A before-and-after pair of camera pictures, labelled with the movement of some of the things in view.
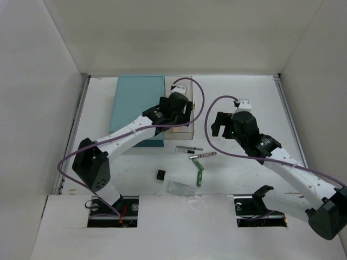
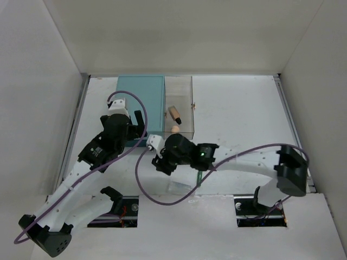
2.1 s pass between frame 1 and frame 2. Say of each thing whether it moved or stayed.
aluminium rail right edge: stayed
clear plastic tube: stayed
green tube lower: stayed
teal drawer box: stayed
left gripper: moved
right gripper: moved
